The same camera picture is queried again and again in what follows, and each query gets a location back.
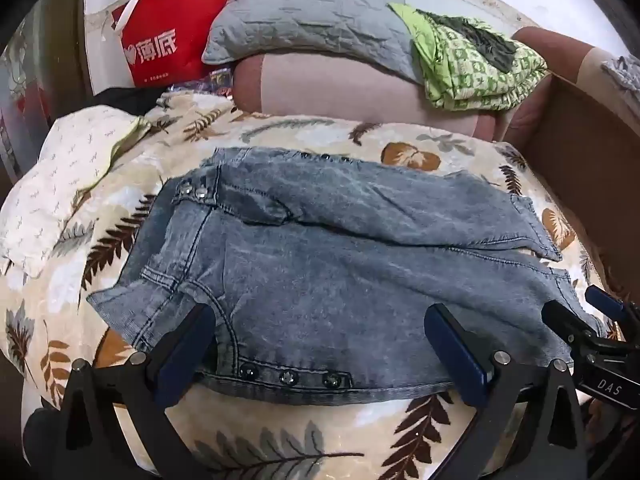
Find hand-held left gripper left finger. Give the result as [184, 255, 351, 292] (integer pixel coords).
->
[50, 302, 221, 480]

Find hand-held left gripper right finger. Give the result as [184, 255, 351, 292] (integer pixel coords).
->
[424, 304, 588, 480]

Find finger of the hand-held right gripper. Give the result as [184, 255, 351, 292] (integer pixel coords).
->
[541, 300, 607, 358]
[584, 285, 640, 333]

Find blue denim pants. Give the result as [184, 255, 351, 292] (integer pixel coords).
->
[86, 147, 608, 406]

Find brown cardboard box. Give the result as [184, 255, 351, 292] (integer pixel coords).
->
[517, 72, 640, 301]

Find leaf print blanket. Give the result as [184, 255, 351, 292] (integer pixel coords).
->
[0, 91, 626, 480]

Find white patterned pillow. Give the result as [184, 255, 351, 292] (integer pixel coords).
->
[2, 105, 151, 278]

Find grey lace cloth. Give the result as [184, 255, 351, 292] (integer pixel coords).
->
[600, 55, 640, 106]

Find black cloth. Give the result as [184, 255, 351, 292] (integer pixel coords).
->
[92, 86, 166, 116]

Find colourful snack packets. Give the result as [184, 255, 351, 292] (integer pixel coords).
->
[167, 67, 236, 98]

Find green patterned cloth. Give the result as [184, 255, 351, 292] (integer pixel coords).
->
[387, 2, 551, 112]

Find pink bolster pillow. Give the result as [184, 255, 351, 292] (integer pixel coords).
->
[234, 25, 601, 148]

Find wooden door with glass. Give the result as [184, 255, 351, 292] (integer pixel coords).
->
[0, 20, 56, 171]

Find red shopping bag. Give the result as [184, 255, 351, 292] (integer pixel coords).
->
[102, 0, 231, 88]

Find grey quilted pillow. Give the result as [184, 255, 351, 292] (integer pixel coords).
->
[201, 0, 426, 83]

